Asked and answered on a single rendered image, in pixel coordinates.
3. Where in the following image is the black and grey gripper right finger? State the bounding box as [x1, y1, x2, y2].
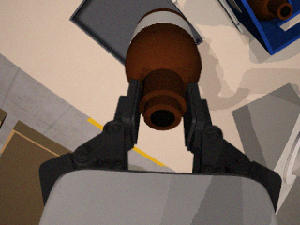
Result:
[183, 82, 282, 212]

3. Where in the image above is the brown glass bottle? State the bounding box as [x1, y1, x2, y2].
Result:
[125, 8, 202, 130]

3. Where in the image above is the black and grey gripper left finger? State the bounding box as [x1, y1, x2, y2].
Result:
[39, 79, 141, 206]

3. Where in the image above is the orange-brown bottle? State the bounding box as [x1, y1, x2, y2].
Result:
[247, 0, 293, 21]

